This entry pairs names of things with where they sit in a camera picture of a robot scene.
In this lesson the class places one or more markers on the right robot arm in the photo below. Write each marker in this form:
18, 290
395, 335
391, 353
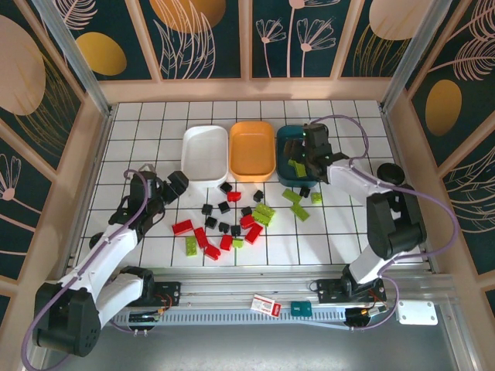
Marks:
356, 178

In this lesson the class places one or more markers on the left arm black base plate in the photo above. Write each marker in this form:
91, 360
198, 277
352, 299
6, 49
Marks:
170, 293

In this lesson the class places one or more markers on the paper coffee cup black lid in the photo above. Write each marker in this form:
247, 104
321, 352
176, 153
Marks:
390, 173

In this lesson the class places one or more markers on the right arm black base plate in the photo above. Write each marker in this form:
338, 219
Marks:
328, 290

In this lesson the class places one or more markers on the green long lego brick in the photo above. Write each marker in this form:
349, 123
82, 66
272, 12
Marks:
301, 212
297, 169
191, 246
292, 196

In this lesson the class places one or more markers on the green small lego brick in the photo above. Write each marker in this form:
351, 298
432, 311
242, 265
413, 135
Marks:
316, 198
237, 243

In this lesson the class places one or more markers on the white plastic container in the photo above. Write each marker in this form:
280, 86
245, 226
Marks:
204, 154

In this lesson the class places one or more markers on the orange plastic container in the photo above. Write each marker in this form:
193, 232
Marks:
251, 150

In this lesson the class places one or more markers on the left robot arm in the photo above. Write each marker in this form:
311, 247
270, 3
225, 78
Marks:
112, 247

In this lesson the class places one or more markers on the red rounded lego brick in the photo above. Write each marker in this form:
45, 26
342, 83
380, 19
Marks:
233, 196

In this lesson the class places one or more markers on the red long lego brick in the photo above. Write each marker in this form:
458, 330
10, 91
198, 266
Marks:
253, 233
200, 237
183, 227

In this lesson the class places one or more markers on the teal plastic container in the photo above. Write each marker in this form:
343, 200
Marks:
282, 170

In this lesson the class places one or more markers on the aluminium frame post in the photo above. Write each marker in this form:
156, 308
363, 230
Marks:
71, 58
417, 50

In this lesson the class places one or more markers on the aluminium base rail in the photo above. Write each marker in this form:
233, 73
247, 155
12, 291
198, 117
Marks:
251, 288

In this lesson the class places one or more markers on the red short lego brick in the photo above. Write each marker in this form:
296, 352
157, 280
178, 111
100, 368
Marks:
212, 252
247, 220
226, 242

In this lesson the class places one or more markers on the black round knob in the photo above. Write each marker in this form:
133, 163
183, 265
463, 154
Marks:
96, 241

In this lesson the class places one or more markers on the white metal mounting plate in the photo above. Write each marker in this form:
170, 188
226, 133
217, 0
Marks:
417, 312

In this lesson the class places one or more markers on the red and white card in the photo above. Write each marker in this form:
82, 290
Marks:
265, 304

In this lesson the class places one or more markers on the green large lego brick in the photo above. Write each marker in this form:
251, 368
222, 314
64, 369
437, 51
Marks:
264, 213

